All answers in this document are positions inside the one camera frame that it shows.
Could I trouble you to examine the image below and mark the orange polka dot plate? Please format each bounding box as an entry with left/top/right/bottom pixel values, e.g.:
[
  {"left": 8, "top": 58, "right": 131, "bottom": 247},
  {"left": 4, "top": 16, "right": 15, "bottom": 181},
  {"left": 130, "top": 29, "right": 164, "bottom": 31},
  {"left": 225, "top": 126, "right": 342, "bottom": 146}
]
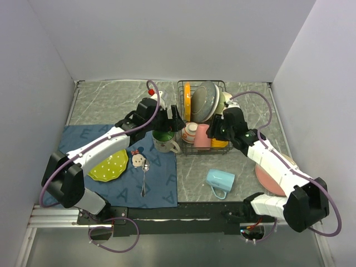
[{"left": 184, "top": 82, "right": 191, "bottom": 122}]

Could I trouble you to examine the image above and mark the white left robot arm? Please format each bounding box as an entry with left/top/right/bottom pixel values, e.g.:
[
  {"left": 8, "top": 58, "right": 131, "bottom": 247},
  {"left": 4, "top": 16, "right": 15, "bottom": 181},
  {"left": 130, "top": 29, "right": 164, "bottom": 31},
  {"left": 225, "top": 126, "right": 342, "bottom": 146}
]
[{"left": 39, "top": 98, "right": 186, "bottom": 224}]

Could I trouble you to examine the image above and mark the teal rim white plate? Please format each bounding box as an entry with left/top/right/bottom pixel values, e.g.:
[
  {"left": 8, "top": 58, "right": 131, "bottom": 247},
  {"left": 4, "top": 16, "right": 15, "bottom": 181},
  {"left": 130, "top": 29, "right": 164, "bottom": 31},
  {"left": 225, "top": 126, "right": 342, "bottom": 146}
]
[{"left": 211, "top": 85, "right": 225, "bottom": 117}]

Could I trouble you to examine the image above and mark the cream square cartoon dish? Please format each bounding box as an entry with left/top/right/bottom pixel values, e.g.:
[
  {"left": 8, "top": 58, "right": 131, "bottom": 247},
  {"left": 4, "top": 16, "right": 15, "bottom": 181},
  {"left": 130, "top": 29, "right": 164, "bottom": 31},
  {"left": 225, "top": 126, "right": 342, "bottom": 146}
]
[{"left": 222, "top": 92, "right": 232, "bottom": 102}]

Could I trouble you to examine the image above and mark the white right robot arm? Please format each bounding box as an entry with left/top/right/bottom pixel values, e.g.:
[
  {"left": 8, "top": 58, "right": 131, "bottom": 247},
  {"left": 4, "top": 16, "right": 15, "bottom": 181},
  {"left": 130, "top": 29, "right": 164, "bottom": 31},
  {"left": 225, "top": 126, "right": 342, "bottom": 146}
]
[{"left": 206, "top": 107, "right": 329, "bottom": 233}]

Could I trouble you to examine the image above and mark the light blue mug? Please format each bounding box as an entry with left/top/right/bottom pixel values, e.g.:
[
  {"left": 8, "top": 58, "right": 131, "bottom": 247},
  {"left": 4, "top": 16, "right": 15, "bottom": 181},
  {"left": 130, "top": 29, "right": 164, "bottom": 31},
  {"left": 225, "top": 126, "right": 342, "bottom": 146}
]
[{"left": 206, "top": 169, "right": 235, "bottom": 200}]

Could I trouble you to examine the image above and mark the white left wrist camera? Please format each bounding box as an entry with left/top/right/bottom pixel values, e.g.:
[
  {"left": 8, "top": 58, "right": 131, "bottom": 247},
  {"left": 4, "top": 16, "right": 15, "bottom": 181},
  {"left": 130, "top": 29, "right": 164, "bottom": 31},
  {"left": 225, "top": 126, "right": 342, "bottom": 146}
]
[{"left": 148, "top": 88, "right": 168, "bottom": 108}]

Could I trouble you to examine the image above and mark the aluminium rail frame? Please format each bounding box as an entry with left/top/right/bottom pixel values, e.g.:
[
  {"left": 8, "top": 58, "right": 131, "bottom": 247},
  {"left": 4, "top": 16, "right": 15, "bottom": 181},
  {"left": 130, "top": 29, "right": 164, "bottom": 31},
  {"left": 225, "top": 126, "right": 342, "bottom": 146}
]
[{"left": 26, "top": 204, "right": 92, "bottom": 229}]

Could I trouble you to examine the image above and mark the green-inside floral mug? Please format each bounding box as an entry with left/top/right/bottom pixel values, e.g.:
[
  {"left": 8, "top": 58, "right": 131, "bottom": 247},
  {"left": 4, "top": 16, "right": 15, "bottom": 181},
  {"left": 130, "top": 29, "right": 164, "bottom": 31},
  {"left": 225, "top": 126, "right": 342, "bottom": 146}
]
[{"left": 152, "top": 130, "right": 181, "bottom": 154}]

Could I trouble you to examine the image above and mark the green square panda dish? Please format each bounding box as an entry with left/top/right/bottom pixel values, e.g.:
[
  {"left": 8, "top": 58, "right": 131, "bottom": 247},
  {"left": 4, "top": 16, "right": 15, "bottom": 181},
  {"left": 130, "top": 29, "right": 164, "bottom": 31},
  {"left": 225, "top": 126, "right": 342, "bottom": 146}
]
[{"left": 215, "top": 91, "right": 225, "bottom": 114}]

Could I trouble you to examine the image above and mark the pink white round plate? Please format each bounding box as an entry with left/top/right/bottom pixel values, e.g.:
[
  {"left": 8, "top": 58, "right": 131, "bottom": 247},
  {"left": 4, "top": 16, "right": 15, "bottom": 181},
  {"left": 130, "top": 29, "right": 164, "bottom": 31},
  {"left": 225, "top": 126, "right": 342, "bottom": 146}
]
[{"left": 255, "top": 152, "right": 298, "bottom": 197}]

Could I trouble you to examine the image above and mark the blue floral plate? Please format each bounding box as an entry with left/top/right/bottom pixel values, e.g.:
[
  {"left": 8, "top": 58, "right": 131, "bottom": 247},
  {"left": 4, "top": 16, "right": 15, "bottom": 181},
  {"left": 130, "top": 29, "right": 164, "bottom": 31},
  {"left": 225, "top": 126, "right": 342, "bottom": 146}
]
[{"left": 191, "top": 81, "right": 217, "bottom": 123}]

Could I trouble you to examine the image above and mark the silver spoon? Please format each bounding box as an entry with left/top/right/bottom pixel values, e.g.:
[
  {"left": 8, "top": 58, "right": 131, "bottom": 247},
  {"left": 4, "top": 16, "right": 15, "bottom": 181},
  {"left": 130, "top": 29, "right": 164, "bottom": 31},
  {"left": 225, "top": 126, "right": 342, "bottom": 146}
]
[{"left": 141, "top": 159, "right": 150, "bottom": 197}]

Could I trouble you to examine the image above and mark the blue letter-print cloth mat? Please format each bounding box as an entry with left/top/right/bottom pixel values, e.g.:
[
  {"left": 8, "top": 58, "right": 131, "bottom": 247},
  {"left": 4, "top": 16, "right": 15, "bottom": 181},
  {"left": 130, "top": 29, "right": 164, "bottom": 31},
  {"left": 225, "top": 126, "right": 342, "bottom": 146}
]
[{"left": 59, "top": 125, "right": 177, "bottom": 209}]

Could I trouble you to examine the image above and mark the green polka dot plate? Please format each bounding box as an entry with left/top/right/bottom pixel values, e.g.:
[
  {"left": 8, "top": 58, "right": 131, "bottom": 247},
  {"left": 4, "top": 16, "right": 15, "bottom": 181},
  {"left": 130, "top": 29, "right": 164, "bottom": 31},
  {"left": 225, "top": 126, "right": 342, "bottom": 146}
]
[{"left": 88, "top": 150, "right": 128, "bottom": 182}]

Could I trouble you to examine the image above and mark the orange bowl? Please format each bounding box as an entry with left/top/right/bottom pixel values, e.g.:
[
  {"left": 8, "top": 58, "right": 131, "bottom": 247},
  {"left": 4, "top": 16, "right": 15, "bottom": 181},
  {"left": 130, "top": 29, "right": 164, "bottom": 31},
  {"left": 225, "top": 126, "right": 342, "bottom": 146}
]
[{"left": 211, "top": 139, "right": 229, "bottom": 148}]

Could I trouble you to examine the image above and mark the pink plastic cup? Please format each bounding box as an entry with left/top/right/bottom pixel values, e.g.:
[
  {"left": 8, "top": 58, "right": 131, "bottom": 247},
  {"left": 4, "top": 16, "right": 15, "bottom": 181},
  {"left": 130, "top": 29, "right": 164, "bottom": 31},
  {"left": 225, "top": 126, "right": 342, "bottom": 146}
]
[{"left": 194, "top": 124, "right": 211, "bottom": 150}]

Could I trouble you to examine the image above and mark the black wire dish rack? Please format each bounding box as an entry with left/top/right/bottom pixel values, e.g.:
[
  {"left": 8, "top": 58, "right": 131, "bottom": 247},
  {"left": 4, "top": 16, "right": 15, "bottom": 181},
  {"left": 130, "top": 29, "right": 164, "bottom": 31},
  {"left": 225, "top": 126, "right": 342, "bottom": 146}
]
[{"left": 177, "top": 80, "right": 233, "bottom": 155}]

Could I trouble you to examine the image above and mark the cartoon mouse spoon rest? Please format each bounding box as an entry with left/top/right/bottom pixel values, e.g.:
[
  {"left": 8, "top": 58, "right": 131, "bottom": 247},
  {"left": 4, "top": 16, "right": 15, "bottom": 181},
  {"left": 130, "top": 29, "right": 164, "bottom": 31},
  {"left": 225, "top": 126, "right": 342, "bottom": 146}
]
[{"left": 128, "top": 147, "right": 146, "bottom": 168}]

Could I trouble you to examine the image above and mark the red white patterned dish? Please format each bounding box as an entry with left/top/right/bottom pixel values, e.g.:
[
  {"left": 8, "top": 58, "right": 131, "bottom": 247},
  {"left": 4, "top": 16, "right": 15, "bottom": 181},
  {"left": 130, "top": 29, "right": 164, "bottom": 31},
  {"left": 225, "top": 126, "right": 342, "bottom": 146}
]
[{"left": 182, "top": 122, "right": 198, "bottom": 144}]

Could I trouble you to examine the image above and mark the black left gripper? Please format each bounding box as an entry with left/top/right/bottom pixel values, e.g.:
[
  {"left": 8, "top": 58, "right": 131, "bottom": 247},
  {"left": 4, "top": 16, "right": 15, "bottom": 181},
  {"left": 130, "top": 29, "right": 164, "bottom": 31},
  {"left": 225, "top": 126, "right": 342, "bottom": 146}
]
[{"left": 145, "top": 105, "right": 186, "bottom": 132}]

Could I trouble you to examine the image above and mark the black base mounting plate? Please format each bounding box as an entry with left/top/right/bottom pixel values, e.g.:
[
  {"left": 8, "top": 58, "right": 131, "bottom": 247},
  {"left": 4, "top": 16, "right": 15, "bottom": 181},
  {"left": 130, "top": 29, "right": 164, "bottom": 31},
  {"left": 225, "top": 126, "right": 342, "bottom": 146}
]
[{"left": 77, "top": 201, "right": 274, "bottom": 237}]

